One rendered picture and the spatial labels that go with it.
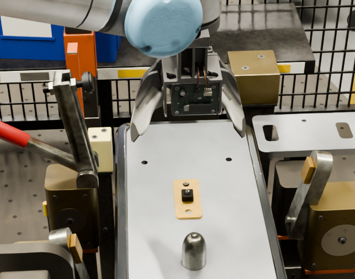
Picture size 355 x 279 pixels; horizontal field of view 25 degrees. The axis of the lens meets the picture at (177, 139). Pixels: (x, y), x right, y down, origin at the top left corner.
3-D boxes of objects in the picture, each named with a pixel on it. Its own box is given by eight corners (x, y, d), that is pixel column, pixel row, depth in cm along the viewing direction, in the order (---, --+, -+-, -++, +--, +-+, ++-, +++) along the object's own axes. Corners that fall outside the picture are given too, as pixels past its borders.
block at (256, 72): (266, 233, 154) (280, 73, 133) (224, 235, 154) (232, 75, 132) (260, 206, 161) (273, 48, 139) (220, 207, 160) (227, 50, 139)
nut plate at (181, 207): (202, 218, 113) (202, 212, 113) (175, 219, 113) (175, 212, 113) (198, 180, 120) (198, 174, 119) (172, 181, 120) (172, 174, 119)
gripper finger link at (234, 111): (246, 158, 106) (206, 113, 101) (240, 131, 111) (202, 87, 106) (266, 146, 105) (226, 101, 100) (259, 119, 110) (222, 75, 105)
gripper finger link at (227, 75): (221, 117, 107) (183, 74, 102) (219, 109, 108) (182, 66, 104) (250, 99, 105) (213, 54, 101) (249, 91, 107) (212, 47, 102)
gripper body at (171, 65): (161, 121, 99) (160, 36, 92) (158, 83, 106) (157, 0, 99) (223, 119, 100) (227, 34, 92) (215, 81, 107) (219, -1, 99)
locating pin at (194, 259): (207, 278, 106) (208, 242, 102) (182, 279, 106) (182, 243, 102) (204, 261, 109) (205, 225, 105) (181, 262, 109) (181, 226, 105)
